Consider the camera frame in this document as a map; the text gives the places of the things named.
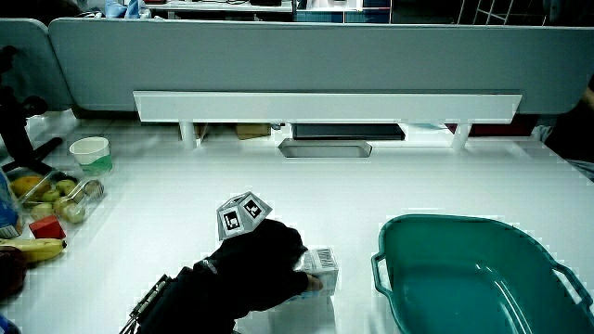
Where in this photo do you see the black flat box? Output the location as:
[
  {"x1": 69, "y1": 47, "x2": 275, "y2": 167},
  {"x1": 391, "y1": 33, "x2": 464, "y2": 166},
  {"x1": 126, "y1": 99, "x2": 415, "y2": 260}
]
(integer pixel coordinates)
[{"x1": 291, "y1": 122, "x2": 407, "y2": 142}]

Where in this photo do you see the black camera tripod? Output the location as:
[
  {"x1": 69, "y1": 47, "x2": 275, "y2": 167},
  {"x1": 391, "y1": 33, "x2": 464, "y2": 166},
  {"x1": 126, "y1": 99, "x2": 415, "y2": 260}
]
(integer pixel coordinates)
[{"x1": 0, "y1": 45, "x2": 64, "y2": 175}]

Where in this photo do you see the white wire rack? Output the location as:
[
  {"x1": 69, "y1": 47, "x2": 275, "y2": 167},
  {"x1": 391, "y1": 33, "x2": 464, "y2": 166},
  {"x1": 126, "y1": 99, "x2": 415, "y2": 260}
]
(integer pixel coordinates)
[{"x1": 456, "y1": 0, "x2": 549, "y2": 27}]

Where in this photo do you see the person's left forearm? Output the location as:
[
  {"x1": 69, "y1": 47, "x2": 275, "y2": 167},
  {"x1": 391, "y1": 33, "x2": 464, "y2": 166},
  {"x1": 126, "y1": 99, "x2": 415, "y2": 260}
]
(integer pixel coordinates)
[{"x1": 118, "y1": 262, "x2": 242, "y2": 334}]

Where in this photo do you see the brownish round fruit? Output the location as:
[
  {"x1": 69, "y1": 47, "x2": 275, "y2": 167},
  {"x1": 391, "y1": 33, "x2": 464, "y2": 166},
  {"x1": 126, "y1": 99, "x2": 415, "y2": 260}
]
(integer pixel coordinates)
[{"x1": 83, "y1": 179, "x2": 106, "y2": 200}]

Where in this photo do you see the white desk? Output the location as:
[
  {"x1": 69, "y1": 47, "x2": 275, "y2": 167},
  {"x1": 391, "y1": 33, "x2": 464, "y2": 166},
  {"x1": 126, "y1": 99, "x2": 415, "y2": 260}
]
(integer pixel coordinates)
[{"x1": 0, "y1": 109, "x2": 594, "y2": 334}]

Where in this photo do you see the green plastic basket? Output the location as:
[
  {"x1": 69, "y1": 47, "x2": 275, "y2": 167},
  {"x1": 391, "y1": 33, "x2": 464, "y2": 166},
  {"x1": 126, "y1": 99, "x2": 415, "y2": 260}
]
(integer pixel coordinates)
[{"x1": 370, "y1": 213, "x2": 594, "y2": 334}]

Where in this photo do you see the clear plastic fruit container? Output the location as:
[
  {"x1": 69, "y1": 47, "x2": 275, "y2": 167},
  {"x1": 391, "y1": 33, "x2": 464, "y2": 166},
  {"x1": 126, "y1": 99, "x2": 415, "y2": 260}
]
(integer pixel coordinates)
[{"x1": 9, "y1": 167, "x2": 107, "y2": 227}]

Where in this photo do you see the yellow banana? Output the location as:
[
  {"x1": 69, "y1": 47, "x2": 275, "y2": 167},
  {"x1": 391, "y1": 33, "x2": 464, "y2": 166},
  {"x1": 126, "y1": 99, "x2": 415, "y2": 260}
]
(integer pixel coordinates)
[{"x1": 0, "y1": 238, "x2": 69, "y2": 264}]

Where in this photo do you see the white and green paper cup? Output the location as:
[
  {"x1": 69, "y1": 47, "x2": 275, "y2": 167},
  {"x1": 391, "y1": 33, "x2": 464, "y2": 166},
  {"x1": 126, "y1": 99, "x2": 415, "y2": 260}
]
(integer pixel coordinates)
[{"x1": 69, "y1": 135, "x2": 114, "y2": 176}]

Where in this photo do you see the brown cardboard box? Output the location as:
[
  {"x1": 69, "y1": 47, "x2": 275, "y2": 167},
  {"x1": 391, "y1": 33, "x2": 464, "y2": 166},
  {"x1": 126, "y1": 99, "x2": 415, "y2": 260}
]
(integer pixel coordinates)
[{"x1": 234, "y1": 122, "x2": 272, "y2": 141}]

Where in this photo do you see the red block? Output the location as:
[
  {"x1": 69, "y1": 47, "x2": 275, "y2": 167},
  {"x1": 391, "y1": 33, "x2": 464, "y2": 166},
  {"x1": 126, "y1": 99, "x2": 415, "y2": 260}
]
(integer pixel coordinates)
[{"x1": 28, "y1": 214, "x2": 68, "y2": 241}]

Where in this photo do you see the blue snack packet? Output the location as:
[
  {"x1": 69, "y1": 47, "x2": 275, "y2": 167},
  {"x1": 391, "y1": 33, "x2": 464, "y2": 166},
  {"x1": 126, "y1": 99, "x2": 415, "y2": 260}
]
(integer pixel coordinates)
[{"x1": 0, "y1": 169, "x2": 23, "y2": 240}]

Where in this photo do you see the person's left hand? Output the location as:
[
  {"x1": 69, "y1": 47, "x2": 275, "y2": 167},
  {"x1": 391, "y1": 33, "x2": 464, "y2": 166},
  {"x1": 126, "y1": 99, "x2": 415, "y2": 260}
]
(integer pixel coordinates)
[{"x1": 201, "y1": 190, "x2": 325, "y2": 320}]

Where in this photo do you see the orange mango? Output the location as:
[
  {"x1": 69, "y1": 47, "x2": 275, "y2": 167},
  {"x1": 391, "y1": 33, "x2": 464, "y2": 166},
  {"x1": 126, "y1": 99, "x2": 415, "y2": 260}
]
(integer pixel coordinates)
[{"x1": 8, "y1": 174, "x2": 52, "y2": 199}]

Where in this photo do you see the large grey partition panel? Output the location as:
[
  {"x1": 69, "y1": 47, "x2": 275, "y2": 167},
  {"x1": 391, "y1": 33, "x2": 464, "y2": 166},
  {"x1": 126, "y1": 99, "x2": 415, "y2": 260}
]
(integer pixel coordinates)
[{"x1": 47, "y1": 17, "x2": 594, "y2": 116}]

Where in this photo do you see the dark red fruit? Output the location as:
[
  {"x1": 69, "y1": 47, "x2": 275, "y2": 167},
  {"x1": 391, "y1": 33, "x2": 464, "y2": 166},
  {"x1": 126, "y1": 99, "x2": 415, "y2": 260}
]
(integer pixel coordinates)
[{"x1": 0, "y1": 245, "x2": 28, "y2": 301}]

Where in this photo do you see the white milk carton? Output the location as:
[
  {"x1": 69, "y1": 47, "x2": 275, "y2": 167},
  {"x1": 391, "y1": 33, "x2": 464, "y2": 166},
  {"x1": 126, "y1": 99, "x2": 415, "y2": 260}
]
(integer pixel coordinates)
[{"x1": 285, "y1": 247, "x2": 340, "y2": 303}]

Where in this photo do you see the small grey partition panel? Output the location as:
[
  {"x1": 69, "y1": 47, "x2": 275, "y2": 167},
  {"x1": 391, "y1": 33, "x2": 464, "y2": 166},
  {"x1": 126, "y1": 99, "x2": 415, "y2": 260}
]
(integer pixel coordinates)
[{"x1": 0, "y1": 18, "x2": 74, "y2": 112}]

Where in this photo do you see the white desktop shelf riser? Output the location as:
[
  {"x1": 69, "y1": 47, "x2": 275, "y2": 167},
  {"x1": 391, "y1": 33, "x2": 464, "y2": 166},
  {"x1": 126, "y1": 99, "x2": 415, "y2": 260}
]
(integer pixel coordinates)
[{"x1": 132, "y1": 89, "x2": 523, "y2": 152}]

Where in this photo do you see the dark red flat object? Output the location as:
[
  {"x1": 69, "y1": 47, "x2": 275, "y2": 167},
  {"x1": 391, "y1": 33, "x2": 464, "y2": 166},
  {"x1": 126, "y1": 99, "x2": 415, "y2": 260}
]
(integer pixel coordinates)
[{"x1": 445, "y1": 113, "x2": 540, "y2": 138}]

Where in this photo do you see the blue cloth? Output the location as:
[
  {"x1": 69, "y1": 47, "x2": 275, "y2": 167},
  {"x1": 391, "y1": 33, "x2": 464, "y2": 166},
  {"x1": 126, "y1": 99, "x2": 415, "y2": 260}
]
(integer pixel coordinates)
[{"x1": 103, "y1": 0, "x2": 152, "y2": 20}]

